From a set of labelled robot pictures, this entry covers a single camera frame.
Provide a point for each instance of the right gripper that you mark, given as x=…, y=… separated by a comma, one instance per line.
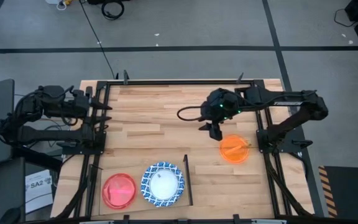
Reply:
x=216, y=116

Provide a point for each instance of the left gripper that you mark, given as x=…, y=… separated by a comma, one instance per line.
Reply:
x=87, y=114

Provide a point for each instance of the blue patterned paper plate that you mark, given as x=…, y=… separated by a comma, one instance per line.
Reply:
x=163, y=184

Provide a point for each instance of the pink translucent plastic plate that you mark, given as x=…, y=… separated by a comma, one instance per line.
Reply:
x=119, y=190

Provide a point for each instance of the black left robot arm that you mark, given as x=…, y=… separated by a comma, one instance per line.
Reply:
x=42, y=135

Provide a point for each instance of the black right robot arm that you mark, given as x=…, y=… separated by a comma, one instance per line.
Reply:
x=291, y=121

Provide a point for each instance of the orange translucent plastic plate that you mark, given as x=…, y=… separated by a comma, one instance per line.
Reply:
x=234, y=149

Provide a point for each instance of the small black table clamp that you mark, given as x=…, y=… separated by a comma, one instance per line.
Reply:
x=117, y=76

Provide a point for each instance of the white paper label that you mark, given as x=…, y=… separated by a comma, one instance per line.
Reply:
x=39, y=193

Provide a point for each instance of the black computer mouse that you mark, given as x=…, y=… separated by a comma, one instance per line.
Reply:
x=9, y=216

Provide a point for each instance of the black hazard striped mat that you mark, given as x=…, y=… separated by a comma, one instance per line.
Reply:
x=350, y=193

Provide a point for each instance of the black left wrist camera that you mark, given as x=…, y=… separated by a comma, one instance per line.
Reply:
x=80, y=98

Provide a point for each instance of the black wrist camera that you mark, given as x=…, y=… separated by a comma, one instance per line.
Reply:
x=219, y=96
x=80, y=98

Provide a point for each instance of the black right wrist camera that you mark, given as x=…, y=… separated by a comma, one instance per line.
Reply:
x=219, y=96

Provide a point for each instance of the black aluminium table frame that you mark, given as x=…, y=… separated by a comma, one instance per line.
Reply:
x=179, y=82

